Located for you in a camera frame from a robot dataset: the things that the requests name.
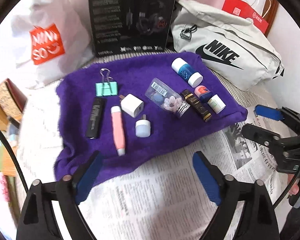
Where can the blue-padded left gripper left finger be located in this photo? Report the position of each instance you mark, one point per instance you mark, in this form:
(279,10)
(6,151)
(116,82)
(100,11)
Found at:
(85,176)

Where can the small white round plug light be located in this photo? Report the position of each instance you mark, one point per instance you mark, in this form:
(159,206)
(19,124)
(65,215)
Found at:
(143,127)

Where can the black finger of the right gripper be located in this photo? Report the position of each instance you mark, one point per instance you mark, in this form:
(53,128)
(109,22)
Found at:
(262,136)

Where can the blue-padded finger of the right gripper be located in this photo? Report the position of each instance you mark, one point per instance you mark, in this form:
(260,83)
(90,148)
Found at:
(268,112)

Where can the mint green binder clip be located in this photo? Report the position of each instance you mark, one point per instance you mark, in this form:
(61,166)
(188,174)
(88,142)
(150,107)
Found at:
(107,86)

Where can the newspaper sheet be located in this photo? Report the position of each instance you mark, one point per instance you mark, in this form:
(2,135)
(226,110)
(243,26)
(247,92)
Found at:
(153,191)

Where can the purple towel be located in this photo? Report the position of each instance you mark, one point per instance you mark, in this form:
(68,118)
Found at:
(145,114)

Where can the black gold Grand Reserve lighter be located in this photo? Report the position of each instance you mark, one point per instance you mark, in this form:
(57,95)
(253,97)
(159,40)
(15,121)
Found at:
(195,103)

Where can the pink white pen-shaped tube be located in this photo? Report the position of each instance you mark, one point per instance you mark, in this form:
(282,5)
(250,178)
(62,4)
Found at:
(118,131)

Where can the white USB wall charger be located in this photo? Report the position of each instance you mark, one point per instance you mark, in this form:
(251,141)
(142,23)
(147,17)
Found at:
(131,105)

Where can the patterned book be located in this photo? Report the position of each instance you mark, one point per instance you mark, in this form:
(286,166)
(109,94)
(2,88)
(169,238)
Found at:
(12,100)

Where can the black rectangular lighter stick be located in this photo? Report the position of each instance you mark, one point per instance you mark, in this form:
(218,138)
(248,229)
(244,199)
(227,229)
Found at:
(95,118)

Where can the wooden nightstand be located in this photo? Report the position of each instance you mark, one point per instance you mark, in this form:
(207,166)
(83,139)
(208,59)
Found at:
(9,164)

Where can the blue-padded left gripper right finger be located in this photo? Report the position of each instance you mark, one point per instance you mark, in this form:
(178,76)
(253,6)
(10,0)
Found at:
(210,177)

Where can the white Miniso plastic bag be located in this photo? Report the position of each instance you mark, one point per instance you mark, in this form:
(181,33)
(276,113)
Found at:
(49,41)

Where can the wooden door frame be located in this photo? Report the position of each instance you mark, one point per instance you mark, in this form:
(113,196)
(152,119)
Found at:
(270,16)

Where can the blue white cylindrical bottle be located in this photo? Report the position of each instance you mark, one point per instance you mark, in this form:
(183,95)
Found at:
(187,72)

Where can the black headset box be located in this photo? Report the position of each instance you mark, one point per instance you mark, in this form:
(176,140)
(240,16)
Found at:
(130,26)

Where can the clear candy bottle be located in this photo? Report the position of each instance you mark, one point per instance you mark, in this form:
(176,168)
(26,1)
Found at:
(166,98)

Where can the small white green-label jar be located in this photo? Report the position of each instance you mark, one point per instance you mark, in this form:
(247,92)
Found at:
(216,104)

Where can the grey Nike waist bag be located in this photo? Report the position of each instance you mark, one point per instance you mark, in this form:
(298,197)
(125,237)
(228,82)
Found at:
(231,46)

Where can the small red paper bag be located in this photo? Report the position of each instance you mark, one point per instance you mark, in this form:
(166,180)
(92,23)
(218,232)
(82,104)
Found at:
(247,11)

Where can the striped bed sheet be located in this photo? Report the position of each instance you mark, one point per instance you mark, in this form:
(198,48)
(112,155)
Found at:
(40,142)

